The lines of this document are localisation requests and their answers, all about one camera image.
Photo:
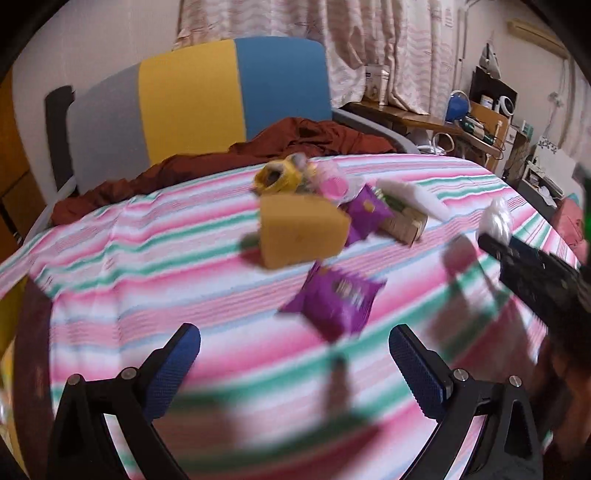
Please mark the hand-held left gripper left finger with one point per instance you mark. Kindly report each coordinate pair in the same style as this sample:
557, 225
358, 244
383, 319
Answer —
168, 383

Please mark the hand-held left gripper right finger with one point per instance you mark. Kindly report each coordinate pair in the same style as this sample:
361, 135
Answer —
420, 374

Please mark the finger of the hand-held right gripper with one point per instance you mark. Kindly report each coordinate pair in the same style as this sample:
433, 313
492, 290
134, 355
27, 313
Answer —
540, 277

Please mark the white crinkled plastic wrapper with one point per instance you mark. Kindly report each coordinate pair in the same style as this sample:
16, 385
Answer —
496, 221

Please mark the yellow knitted basket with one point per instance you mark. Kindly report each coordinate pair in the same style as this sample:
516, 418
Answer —
281, 175

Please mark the pink cushion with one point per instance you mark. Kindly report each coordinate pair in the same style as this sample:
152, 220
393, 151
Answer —
568, 226

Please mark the large purple snack packet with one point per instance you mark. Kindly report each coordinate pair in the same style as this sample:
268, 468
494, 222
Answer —
334, 300

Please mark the cardboard box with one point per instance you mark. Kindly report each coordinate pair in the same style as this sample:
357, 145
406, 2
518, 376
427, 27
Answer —
485, 117

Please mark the striped tablecloth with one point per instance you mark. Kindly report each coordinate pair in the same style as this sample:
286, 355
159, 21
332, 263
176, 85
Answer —
161, 258

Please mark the black shelf box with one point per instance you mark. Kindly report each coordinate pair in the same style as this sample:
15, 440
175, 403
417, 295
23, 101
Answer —
489, 85

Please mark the tan cylinder can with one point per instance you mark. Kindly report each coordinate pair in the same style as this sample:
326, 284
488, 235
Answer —
406, 226

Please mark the white plastic packet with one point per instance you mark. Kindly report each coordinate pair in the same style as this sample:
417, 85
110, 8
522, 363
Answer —
415, 196

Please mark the small purple snack packet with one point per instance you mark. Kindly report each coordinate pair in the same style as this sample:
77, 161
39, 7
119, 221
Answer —
367, 212

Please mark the wooden desk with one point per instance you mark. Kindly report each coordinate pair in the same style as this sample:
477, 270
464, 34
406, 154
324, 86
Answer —
415, 120

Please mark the yellow wedge block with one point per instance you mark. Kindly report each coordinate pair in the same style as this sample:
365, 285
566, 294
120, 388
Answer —
300, 230

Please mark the pink plastic cup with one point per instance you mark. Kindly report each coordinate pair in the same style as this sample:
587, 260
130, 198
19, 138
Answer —
333, 184

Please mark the dark red cloth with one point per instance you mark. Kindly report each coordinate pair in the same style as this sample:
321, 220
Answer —
295, 138

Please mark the wooden panel cabinet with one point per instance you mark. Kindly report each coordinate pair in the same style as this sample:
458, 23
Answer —
16, 161

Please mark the black rolled mat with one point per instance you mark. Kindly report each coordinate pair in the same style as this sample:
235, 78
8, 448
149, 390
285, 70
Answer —
57, 134

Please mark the grey yellow blue chair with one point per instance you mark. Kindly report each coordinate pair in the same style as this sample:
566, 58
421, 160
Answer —
194, 101

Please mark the pale patterned curtain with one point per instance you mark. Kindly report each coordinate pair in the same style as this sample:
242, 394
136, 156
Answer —
323, 37

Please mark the wall air conditioner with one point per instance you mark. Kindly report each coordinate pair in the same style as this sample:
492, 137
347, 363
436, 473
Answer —
538, 34

